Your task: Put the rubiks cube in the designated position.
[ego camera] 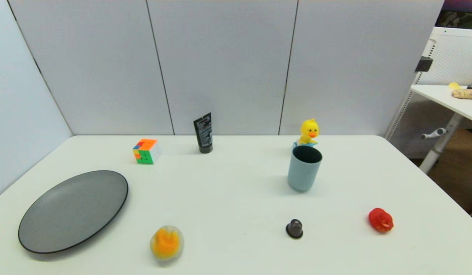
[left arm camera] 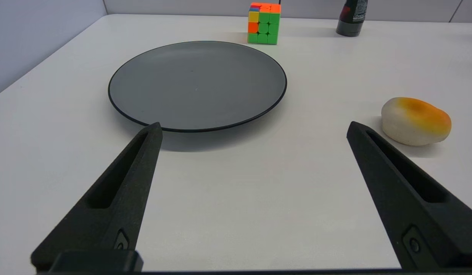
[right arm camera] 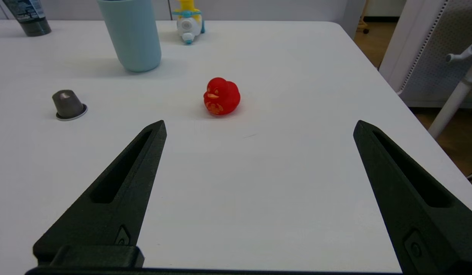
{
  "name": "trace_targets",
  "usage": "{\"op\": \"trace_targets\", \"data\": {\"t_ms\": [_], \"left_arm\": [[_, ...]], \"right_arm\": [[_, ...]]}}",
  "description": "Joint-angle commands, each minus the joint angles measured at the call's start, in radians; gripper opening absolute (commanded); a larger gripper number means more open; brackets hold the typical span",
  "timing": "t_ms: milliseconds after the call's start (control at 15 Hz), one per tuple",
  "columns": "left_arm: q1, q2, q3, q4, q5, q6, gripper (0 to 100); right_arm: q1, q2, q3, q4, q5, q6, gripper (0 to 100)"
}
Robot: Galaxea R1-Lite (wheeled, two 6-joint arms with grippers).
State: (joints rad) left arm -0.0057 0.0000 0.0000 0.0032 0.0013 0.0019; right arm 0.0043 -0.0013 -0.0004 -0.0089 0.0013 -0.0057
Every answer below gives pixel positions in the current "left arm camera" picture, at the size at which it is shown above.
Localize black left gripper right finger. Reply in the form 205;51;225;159
346;121;472;271

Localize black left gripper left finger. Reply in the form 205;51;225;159
31;122;163;272

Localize multicoloured rubiks cube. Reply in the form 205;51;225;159
247;2;282;45

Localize white orange bread bun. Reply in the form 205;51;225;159
381;97;452;147

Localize dark grey round plate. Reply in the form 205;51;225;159
108;40;288;133

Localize black squeeze tube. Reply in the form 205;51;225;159
336;0;368;37

